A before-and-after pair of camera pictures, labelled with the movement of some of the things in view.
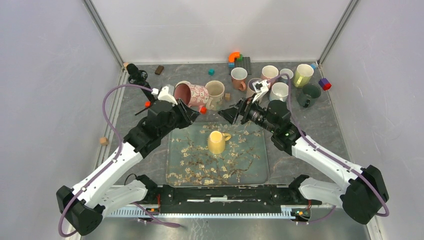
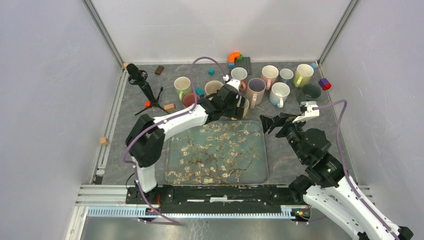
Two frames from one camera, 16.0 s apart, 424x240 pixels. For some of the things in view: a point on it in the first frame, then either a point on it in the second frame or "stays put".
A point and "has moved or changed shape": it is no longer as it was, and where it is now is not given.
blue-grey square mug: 284,78 stays put
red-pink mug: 191,95 has moved or changed shape
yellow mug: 216,141 has moved or changed shape
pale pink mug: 251,89 stays put
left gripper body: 177,120 → 233,110
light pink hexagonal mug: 268,72 stays put
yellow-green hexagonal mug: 303,75 stays put
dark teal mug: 307,95 stays put
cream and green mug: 216,90 stays put
